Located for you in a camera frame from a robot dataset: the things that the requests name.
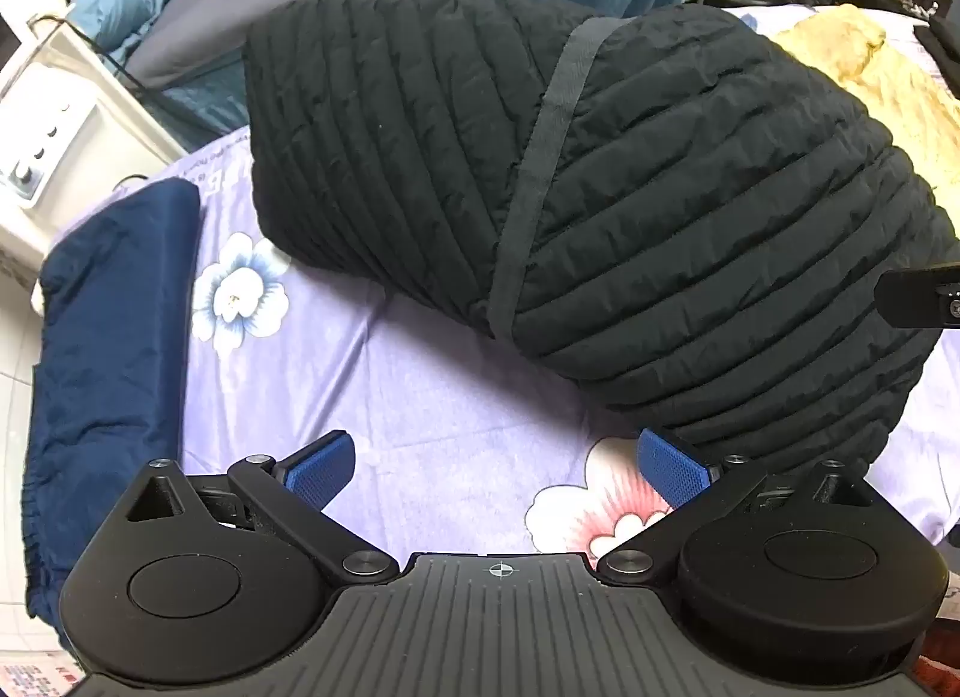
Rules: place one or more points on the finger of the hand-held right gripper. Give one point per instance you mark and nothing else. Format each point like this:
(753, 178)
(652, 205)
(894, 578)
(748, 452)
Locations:
(919, 298)

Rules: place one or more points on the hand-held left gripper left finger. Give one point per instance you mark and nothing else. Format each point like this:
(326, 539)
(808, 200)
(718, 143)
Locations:
(324, 470)

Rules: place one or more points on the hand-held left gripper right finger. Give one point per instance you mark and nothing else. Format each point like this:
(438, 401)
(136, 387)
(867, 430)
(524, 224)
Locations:
(671, 473)

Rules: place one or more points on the black quilted jacket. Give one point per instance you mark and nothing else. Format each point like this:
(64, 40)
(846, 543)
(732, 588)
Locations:
(600, 217)

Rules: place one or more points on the purple floral bed sheet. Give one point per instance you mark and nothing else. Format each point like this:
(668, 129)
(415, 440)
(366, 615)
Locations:
(390, 397)

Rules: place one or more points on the yellow cloth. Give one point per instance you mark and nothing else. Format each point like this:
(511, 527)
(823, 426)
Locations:
(870, 66)

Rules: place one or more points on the navy blue pants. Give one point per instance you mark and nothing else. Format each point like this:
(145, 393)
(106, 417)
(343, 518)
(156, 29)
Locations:
(105, 367)

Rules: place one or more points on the white appliance with knobs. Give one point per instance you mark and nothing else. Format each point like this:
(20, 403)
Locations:
(45, 134)

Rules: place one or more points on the blue duvet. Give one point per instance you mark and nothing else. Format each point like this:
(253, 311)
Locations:
(124, 6)

